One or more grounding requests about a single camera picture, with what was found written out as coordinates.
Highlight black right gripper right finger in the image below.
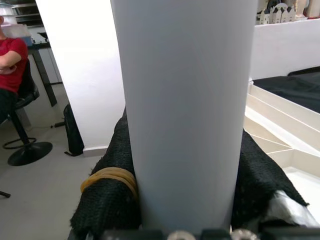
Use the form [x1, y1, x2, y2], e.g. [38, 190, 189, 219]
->
[231, 131, 315, 231]

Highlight black tablecloth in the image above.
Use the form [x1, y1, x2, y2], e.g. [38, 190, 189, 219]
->
[252, 66, 320, 115]

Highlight black leaning flat board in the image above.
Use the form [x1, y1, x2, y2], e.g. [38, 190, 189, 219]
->
[63, 103, 85, 157]

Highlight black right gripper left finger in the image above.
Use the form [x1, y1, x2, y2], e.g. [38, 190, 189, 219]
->
[69, 109, 143, 238]

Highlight person in black shorts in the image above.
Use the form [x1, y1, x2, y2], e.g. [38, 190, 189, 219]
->
[0, 14, 30, 123]

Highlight stacked clear storage bins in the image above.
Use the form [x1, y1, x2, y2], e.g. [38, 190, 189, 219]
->
[0, 0, 42, 48]

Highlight white house figurines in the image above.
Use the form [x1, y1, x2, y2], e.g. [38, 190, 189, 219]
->
[256, 2, 305, 26]

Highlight white plastic table leg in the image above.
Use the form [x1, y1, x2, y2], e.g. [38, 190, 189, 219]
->
[109, 0, 258, 231]

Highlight black round base stool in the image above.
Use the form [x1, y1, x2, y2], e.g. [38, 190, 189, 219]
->
[3, 59, 54, 167]

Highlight black desk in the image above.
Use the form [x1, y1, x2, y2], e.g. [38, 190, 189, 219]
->
[27, 44, 63, 108]

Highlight white plastic table top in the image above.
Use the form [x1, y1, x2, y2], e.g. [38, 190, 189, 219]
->
[243, 77, 320, 201]

